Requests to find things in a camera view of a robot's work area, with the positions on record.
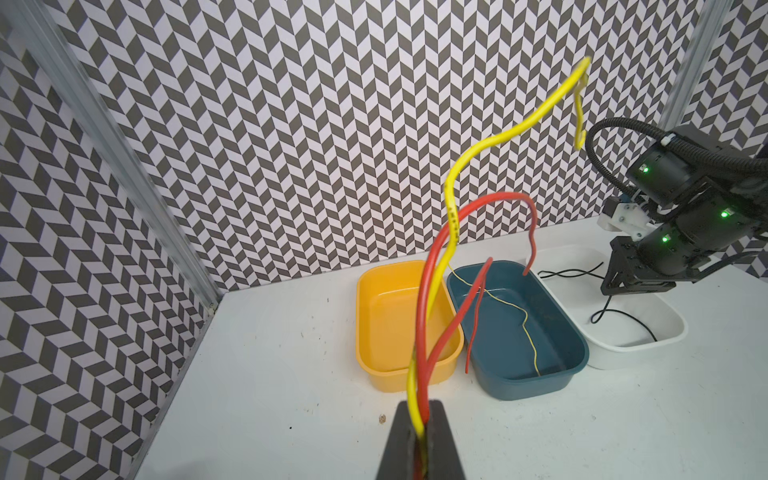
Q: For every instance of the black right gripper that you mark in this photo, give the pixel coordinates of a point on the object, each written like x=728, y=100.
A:
x=628, y=274

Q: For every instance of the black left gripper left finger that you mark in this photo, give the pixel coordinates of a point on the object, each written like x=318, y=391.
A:
x=398, y=458

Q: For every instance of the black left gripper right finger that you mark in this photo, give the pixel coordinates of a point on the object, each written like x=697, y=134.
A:
x=443, y=458

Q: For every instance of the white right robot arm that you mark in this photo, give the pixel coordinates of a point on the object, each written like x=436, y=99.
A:
x=686, y=198

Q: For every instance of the white plastic bin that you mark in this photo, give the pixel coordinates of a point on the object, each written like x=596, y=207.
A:
x=621, y=331

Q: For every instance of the teal plastic bin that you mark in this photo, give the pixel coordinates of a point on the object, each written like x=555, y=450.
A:
x=520, y=342

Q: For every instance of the yellow plastic bin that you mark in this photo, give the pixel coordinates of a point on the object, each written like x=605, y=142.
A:
x=385, y=325

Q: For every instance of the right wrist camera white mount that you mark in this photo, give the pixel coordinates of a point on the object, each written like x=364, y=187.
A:
x=624, y=218

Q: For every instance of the aluminium corner post right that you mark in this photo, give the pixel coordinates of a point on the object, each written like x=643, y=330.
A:
x=699, y=50

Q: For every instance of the aluminium corner post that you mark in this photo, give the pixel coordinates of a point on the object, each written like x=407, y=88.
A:
x=699, y=50
x=51, y=51

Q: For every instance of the aluminium corner post left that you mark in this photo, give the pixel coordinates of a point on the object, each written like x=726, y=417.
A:
x=51, y=51

